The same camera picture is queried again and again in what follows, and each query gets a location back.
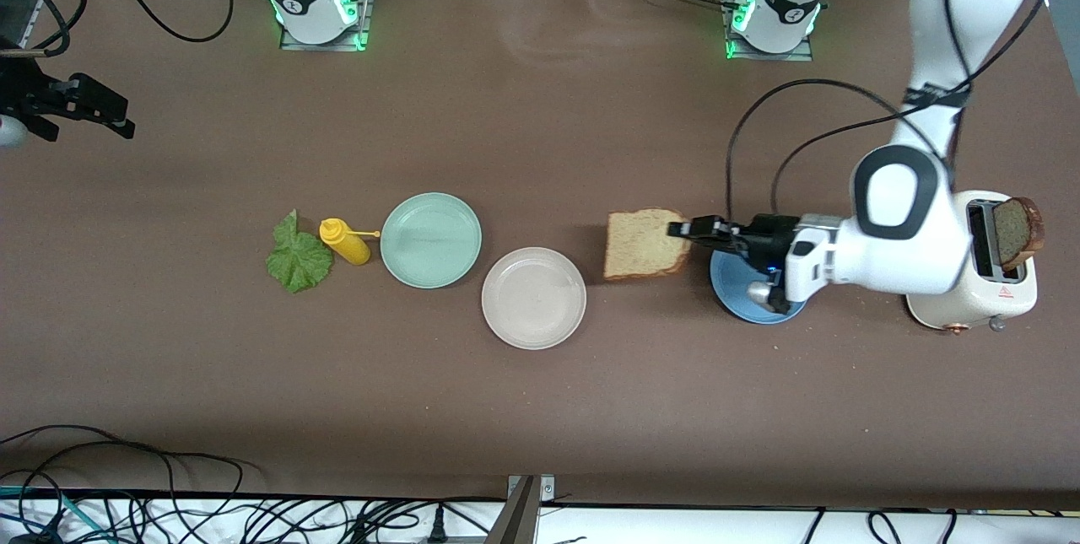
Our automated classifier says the brown bread slice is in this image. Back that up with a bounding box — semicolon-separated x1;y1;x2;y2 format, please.
992;196;1046;269
603;207;694;282

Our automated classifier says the green lettuce leaf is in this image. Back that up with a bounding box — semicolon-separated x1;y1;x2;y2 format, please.
266;209;335;294

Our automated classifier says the yellow mustard squeeze bottle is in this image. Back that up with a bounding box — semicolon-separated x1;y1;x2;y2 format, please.
319;218;381;267

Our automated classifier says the blue plate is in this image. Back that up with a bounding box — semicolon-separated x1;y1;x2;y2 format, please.
709;242;807;326

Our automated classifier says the beige plate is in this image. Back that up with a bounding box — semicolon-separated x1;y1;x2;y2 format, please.
481;247;587;351

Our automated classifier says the mint green plate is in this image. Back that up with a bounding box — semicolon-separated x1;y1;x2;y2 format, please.
380;192;483;289

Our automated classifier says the white toaster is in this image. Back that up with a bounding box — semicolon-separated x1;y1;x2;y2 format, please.
904;190;1040;334

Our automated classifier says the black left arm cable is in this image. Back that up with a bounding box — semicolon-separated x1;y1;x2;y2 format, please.
770;110;950;220
726;78;967;220

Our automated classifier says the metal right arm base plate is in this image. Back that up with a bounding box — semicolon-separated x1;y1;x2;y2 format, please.
279;0;377;52

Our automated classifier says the black cable looped on table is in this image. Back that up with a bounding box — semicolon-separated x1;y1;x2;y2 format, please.
0;423;264;499

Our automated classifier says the aluminium profile bracket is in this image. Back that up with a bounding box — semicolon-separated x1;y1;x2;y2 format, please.
485;474;558;544

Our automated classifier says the teal cable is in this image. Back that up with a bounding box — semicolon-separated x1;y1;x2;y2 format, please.
0;483;116;544

